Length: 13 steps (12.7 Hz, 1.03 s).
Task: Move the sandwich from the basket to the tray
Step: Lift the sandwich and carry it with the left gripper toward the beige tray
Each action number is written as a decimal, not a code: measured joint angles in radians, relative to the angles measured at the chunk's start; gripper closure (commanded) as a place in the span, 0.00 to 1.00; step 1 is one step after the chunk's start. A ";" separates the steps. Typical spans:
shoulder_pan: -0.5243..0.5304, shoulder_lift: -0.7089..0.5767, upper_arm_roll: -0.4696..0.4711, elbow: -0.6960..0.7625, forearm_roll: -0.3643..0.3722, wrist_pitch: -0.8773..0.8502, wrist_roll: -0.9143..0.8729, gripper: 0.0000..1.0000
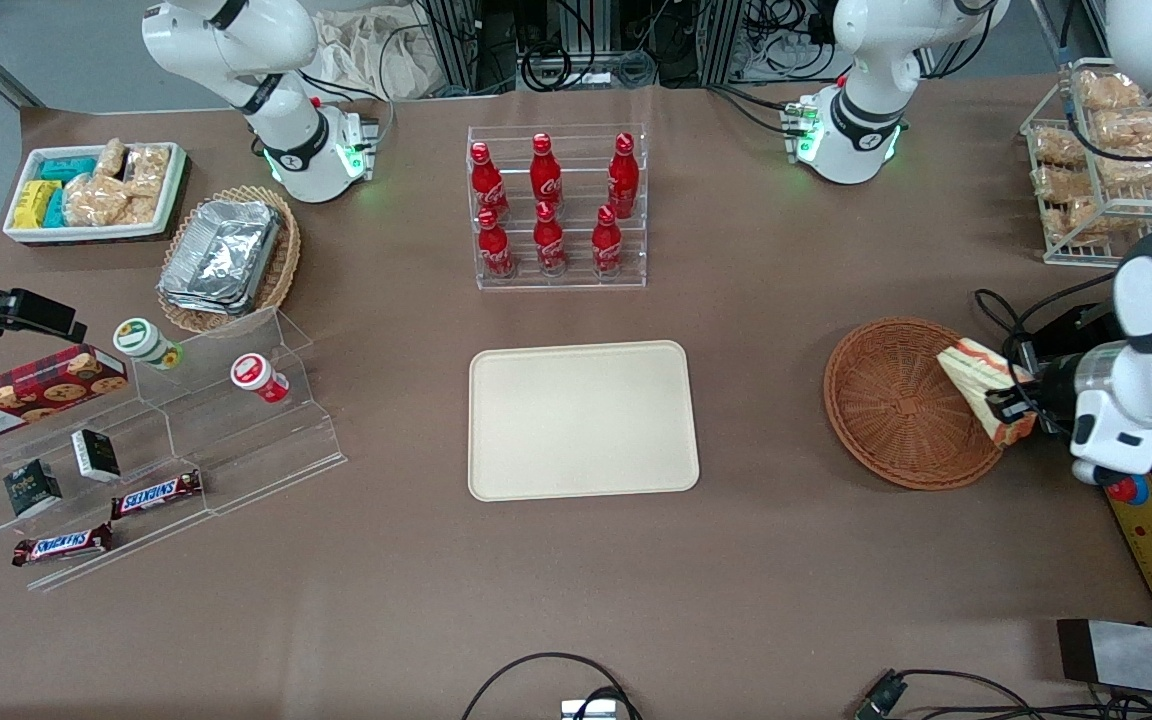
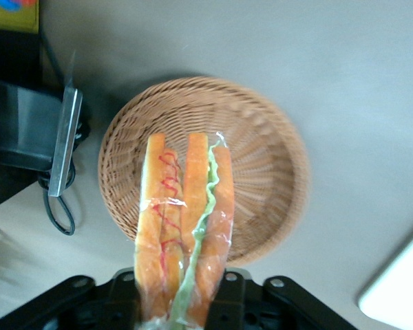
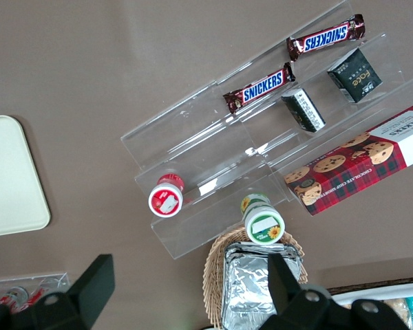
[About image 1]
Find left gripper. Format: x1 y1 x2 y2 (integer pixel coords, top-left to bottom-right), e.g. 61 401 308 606
986 345 1129 433

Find triangular sandwich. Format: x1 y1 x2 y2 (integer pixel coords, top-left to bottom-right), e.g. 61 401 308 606
936 338 1038 448

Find round brown wicker basket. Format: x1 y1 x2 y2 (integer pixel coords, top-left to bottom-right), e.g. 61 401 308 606
824 317 1012 491

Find oval wicker basket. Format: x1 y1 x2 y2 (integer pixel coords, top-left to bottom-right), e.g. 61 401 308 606
156 185 302 336

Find beige rectangular tray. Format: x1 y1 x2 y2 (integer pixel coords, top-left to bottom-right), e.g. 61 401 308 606
467 340 701 503

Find red tartan cookie box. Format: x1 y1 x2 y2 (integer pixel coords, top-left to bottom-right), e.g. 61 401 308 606
0 344 129 446

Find white rectangular snack bin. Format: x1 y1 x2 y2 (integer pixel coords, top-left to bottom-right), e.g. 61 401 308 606
3 143 189 246

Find yellow snack packet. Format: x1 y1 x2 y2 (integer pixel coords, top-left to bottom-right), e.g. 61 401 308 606
13 180 62 230

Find green lid yogurt cup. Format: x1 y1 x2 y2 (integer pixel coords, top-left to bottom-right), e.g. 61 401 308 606
113 318 184 372

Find small dark carton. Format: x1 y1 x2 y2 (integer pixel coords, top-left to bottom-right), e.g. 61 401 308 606
71 429 122 483
3 459 64 519

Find bagged bread roll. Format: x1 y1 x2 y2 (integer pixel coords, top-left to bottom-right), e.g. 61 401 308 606
1091 108 1152 151
1032 127 1088 167
1032 165 1097 203
1076 69 1145 112
1096 150 1152 187
1044 198 1103 245

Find stacked foil containers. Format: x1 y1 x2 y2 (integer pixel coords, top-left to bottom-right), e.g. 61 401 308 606
157 200 283 317

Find snickers chocolate bar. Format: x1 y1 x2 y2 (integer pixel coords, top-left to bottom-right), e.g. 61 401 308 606
111 470 204 520
12 523 114 568

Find red lid yogurt cup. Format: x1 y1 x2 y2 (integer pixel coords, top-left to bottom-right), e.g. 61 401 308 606
230 353 290 405

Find clear acrylic step display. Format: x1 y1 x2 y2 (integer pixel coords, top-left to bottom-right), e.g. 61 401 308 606
0 308 348 593

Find grey and black flat strip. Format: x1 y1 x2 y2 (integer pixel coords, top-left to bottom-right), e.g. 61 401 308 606
1056 618 1152 701

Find beige crumpled cloth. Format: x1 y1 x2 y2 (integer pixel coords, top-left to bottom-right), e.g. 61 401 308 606
311 8 439 101

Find red cola bottle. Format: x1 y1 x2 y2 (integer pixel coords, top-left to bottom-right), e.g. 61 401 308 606
592 205 624 277
607 132 640 219
533 201 568 276
469 141 510 223
477 207 516 280
530 133 564 206

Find clear acrylic bottle rack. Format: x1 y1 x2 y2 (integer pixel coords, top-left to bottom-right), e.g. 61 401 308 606
466 124 649 292

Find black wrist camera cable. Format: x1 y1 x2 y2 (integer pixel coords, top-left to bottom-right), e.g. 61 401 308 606
972 270 1119 349

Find white wire rack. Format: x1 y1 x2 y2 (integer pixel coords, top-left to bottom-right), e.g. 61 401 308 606
1021 58 1152 267

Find black cable with plug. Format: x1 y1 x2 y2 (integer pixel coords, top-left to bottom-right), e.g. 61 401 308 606
854 668 1152 720

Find background cable bundle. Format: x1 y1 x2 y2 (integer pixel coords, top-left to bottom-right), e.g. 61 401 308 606
511 0 662 93

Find black looped cable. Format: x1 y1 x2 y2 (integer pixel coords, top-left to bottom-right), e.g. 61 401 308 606
461 652 643 720

